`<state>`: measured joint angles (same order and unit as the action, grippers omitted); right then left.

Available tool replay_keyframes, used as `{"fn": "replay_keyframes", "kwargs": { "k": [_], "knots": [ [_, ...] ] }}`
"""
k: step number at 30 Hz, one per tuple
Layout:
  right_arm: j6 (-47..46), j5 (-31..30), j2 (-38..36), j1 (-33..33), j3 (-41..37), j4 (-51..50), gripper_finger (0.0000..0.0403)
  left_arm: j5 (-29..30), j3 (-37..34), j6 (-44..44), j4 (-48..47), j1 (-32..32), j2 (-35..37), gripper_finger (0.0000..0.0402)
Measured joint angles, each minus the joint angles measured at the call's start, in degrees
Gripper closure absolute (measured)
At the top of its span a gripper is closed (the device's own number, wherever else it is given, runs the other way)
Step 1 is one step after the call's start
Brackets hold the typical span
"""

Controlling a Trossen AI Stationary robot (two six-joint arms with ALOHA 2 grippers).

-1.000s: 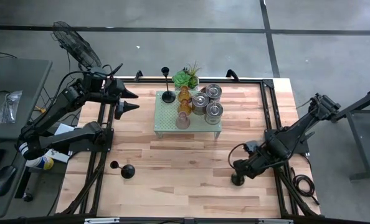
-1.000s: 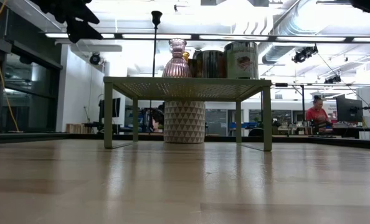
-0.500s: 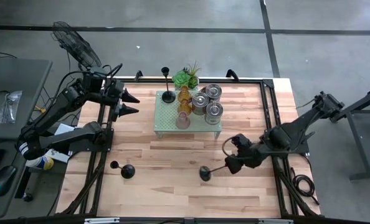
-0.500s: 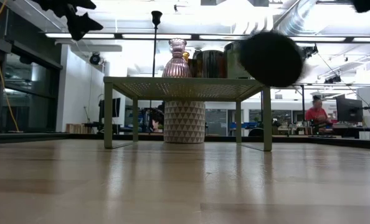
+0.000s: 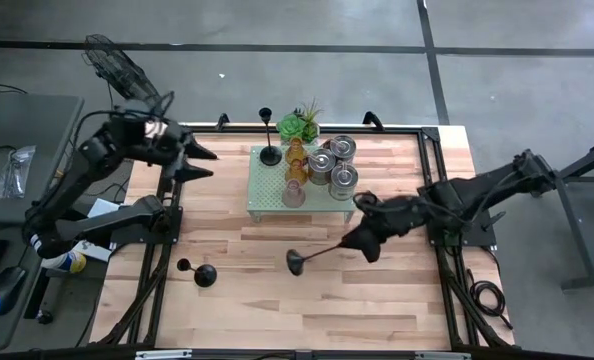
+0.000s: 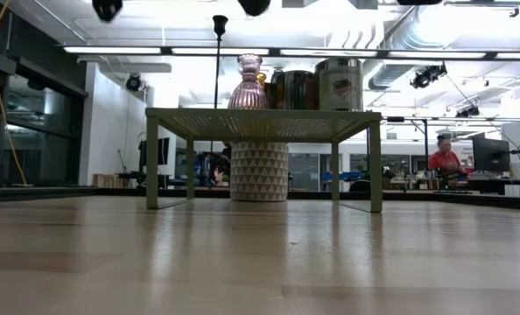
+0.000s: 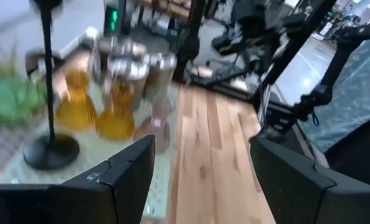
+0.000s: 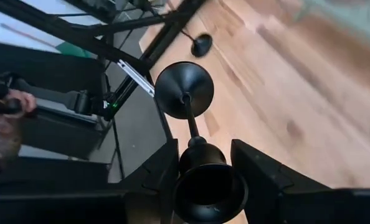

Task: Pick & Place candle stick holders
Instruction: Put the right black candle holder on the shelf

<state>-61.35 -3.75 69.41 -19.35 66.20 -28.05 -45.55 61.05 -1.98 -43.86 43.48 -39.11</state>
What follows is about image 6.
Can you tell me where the long ceiling light bar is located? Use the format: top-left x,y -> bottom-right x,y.
62,45 -> 520,61

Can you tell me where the yellow cable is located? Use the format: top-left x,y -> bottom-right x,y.
0,0 -> 28,186

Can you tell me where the pink glass candle holder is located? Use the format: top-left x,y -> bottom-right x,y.
227,52 -> 271,110

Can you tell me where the green perforated metal shelf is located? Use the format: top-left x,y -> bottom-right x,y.
144,107 -> 383,214

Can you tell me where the silver tin candle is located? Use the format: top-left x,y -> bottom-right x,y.
314,58 -> 364,112
266,68 -> 318,110

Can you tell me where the black computer monitor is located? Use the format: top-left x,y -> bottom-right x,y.
470,132 -> 511,173

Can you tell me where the person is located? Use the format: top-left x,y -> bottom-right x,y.
428,133 -> 469,180
207,143 -> 233,188

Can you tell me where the white geometric patterned vase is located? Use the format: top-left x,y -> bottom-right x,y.
229,140 -> 290,202

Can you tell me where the black ceiling spotlight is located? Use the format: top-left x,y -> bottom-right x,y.
454,104 -> 482,119
410,63 -> 448,90

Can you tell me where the black office desk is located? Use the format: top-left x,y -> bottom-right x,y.
463,177 -> 520,197

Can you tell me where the silver ceiling duct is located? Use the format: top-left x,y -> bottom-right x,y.
360,8 -> 423,91

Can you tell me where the black aluminium table frame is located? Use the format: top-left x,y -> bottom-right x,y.
0,168 -> 520,212

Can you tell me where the dark wall screen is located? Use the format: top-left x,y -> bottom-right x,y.
137,136 -> 172,166

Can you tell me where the round black ceiling speaker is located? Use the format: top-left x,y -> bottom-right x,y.
124,73 -> 143,93

